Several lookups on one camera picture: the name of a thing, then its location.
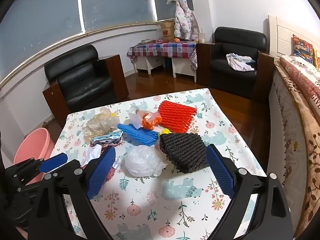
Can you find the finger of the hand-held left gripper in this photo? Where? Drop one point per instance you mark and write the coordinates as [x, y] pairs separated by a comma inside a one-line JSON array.
[[53, 162]]

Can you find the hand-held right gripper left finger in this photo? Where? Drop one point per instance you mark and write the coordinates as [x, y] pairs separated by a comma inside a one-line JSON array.
[[100, 175]]

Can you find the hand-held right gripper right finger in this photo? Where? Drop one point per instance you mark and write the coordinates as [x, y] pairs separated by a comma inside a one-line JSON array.
[[222, 175]]

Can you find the white tissue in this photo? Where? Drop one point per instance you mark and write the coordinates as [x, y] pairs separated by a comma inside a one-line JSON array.
[[93, 153]]

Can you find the pink plastic bucket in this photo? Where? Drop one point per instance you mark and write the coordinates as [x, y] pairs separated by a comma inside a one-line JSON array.
[[32, 145]]

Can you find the light blue cloth item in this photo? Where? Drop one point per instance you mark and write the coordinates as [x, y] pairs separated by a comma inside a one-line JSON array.
[[107, 138]]

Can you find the black foam net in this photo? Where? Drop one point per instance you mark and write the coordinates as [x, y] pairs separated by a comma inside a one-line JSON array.
[[182, 150]]

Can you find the clear plastic bag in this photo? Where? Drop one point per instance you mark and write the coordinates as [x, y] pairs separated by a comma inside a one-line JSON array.
[[100, 125]]

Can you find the blue foam net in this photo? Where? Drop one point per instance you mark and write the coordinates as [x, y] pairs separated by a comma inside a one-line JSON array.
[[140, 133]]

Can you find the orange white plastic bag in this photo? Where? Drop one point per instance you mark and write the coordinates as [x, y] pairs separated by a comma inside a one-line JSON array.
[[147, 122]]

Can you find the yellow foam net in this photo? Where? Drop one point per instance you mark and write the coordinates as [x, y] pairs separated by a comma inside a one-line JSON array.
[[165, 131]]

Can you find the red foam net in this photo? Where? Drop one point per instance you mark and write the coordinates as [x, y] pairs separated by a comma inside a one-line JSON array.
[[175, 116]]

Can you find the white quilted mattress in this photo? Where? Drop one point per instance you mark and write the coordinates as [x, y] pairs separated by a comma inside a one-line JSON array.
[[282, 130]]

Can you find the black leather armchair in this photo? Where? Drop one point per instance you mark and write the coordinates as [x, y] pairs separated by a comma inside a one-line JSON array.
[[82, 80], [232, 80]]

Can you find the white cabinet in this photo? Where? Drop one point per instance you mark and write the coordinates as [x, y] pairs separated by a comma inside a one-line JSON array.
[[150, 63], [183, 68]]

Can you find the white patterned garment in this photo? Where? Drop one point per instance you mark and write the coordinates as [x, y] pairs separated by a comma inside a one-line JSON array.
[[238, 61]]

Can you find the pink dotted quilt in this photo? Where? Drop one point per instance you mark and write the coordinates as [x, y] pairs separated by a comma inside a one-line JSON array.
[[302, 80]]

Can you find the cup with straw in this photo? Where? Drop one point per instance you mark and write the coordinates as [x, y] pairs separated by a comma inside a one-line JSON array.
[[202, 38]]

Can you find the checkered table cover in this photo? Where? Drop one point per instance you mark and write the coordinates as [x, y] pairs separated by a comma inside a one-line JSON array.
[[162, 48]]

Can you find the peach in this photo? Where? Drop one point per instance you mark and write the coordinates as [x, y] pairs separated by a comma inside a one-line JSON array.
[[177, 40]]

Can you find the cream bed headboard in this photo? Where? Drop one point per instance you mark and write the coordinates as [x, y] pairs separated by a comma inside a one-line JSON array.
[[282, 37]]

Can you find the colourful pillow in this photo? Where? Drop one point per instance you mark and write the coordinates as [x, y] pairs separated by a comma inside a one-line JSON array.
[[302, 46]]

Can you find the brown paper bag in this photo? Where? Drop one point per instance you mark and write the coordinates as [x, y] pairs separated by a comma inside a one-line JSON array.
[[167, 31]]

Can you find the white patterned puffer jacket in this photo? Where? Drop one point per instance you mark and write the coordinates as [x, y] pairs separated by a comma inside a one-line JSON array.
[[183, 20]]

